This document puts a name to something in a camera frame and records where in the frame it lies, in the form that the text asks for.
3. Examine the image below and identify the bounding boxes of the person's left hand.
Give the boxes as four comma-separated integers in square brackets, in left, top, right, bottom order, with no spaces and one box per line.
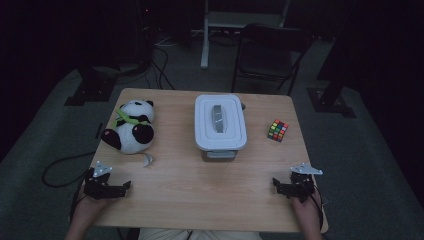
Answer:
[71,194,115,231]

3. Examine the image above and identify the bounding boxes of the black stand base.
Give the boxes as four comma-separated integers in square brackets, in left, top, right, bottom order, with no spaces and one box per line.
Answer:
[306,33,357,119]
[64,64,118,107]

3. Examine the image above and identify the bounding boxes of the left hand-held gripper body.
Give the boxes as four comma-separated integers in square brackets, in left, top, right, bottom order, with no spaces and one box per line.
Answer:
[83,160,124,200]

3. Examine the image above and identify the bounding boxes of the black floor cables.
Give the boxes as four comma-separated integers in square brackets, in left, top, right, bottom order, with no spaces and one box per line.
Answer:
[146,33,176,91]

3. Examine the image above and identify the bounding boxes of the panda plush toy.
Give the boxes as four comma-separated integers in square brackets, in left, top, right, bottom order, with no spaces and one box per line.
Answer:
[100,99,156,168]

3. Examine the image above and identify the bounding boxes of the person's beige trousers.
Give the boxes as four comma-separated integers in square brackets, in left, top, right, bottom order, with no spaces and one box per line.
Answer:
[138,227,264,240]

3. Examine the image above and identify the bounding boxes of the black folding chair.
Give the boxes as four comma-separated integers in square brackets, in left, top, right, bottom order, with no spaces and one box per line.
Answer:
[230,23,315,97]

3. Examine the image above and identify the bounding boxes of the right hand-held gripper cable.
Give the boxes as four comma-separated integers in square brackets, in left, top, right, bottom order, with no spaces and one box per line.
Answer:
[309,184,326,232]

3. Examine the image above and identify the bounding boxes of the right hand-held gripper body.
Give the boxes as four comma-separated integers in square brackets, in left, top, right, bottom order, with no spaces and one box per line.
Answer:
[285,162,324,204]

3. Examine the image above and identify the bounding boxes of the person's right hand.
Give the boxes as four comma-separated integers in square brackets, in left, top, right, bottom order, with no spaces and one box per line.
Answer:
[291,196,323,232]

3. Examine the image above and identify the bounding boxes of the clear grey storage box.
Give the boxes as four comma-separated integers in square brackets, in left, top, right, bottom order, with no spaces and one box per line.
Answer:
[199,148,240,163]

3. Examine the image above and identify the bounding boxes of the colourful puzzle cube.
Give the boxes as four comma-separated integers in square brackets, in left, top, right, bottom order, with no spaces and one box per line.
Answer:
[267,118,290,144]

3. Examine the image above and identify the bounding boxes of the white box lid grey handle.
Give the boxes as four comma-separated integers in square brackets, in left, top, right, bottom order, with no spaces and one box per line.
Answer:
[194,93,248,153]

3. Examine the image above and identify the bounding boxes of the hand-held gripper cable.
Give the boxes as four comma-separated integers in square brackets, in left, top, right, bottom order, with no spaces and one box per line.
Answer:
[309,184,326,232]
[68,186,88,224]

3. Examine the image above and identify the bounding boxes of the black floor cable loop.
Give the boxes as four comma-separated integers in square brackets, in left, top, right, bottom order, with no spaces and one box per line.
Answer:
[41,151,98,188]

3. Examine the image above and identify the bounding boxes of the dark equipment rack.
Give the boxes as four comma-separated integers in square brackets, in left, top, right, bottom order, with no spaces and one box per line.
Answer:
[133,0,158,69]

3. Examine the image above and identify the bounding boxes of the white metal stand frame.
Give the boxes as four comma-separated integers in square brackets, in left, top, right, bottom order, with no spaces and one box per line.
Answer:
[199,0,292,70]

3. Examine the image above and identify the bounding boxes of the left hand-held gripper cable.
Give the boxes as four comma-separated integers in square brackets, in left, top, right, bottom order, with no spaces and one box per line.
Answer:
[68,186,88,224]

